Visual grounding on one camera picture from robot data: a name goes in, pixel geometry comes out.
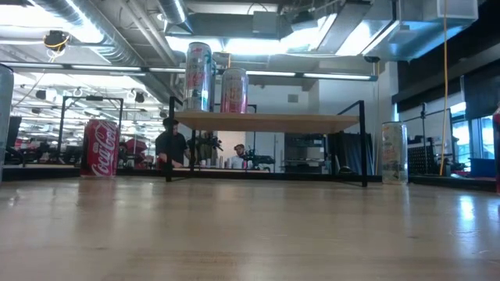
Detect dark monitor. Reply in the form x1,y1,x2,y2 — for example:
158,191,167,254
5,116,23,153

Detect red Coca-Cola can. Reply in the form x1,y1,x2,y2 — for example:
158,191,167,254
80,119,120,179

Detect yellow hanging cable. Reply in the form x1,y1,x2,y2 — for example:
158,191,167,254
439,0,450,176

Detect person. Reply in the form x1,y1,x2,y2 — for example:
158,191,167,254
230,143,251,170
154,116,191,169

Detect black frame cross rail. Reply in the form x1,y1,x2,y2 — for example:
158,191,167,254
167,169,383,183

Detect black light stand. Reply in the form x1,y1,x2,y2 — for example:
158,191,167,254
402,101,450,148

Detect red equipment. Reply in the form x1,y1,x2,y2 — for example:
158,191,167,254
124,138,148,169

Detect black pegboard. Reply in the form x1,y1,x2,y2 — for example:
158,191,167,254
407,144,438,176

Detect black yellow cable reel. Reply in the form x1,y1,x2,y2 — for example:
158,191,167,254
42,30,71,52

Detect black left table frame rails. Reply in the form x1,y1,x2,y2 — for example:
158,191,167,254
0,163,167,183

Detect black curtain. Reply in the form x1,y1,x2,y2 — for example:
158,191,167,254
327,131,375,176

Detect tall white orange-print can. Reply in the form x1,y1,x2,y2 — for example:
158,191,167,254
381,121,409,185

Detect tall silver pink-teal print can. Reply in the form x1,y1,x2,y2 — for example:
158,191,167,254
182,41,217,112

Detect ribbed silver ventilation duct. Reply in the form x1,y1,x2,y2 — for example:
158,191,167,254
33,0,184,102

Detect black table frame rails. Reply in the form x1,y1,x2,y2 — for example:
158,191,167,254
408,174,497,193
0,163,167,183

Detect black right table frame rails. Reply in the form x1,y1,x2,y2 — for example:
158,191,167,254
408,174,497,193

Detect black metal frame stand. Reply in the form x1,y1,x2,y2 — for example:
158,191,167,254
57,94,125,165

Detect pink beverage can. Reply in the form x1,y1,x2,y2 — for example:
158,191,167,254
220,66,250,115

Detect blue box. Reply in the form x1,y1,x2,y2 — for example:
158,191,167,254
470,158,497,179

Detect wooden shelf black metal legs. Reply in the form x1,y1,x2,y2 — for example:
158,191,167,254
166,96,369,188

